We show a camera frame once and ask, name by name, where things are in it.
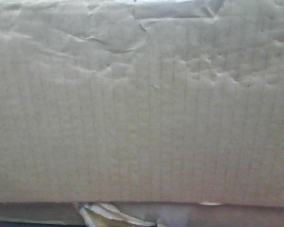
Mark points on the brown cardboard box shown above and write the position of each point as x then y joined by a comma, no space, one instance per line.
168,214
142,100

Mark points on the crumpled packing tape strip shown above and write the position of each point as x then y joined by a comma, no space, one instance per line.
102,214

